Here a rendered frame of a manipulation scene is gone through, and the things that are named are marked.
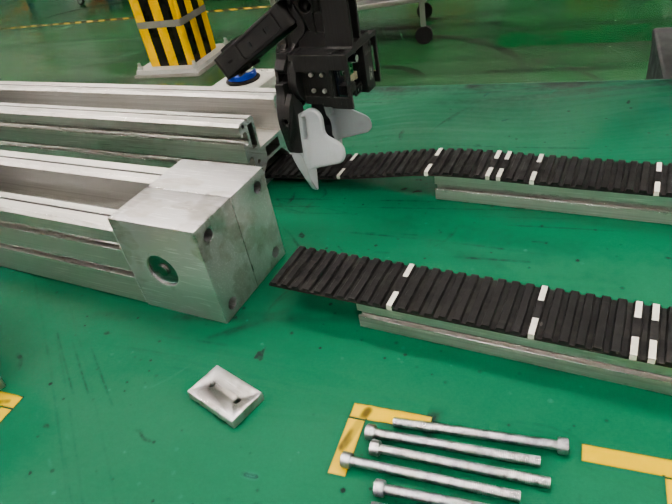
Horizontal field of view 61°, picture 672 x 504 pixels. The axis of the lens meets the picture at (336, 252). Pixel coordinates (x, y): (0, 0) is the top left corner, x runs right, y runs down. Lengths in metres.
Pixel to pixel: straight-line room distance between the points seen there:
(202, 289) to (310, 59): 0.23
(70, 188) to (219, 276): 0.24
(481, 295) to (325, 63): 0.26
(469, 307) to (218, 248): 0.20
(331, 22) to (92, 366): 0.36
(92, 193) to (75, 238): 0.09
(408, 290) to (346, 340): 0.06
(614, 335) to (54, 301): 0.48
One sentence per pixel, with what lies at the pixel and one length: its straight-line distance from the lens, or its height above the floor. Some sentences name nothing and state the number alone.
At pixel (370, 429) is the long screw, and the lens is 0.38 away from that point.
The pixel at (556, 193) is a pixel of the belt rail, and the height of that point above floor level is 0.80.
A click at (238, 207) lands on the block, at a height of 0.86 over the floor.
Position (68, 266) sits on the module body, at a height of 0.81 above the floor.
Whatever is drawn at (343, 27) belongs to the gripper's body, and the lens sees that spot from 0.56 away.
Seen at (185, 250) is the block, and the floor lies 0.86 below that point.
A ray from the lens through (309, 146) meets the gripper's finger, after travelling 0.60.
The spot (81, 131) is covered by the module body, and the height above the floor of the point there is 0.84.
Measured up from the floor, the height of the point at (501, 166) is 0.82.
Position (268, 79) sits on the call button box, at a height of 0.84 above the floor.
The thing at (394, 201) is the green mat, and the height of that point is 0.78.
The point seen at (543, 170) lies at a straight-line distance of 0.57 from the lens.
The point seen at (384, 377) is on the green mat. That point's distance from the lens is 0.42.
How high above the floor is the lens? 1.10
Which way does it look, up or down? 36 degrees down
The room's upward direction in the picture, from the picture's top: 11 degrees counter-clockwise
